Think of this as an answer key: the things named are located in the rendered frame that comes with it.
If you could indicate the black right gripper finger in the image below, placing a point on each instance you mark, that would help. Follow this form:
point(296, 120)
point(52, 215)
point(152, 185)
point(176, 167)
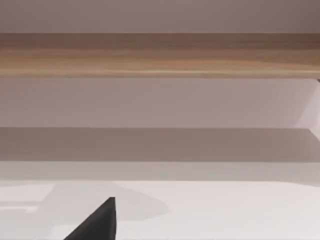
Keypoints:
point(100, 225)

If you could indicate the wooden shelf board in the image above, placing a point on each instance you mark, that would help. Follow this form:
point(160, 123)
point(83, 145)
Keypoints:
point(160, 55)

